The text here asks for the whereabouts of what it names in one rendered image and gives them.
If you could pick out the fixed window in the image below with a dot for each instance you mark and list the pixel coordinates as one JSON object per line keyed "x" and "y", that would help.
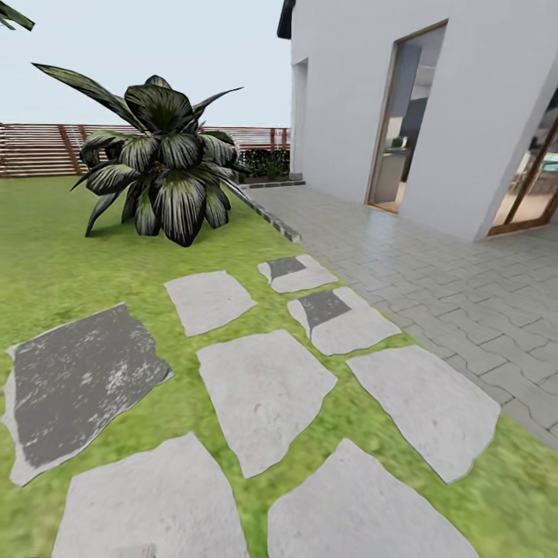
{"x": 411, "y": 80}

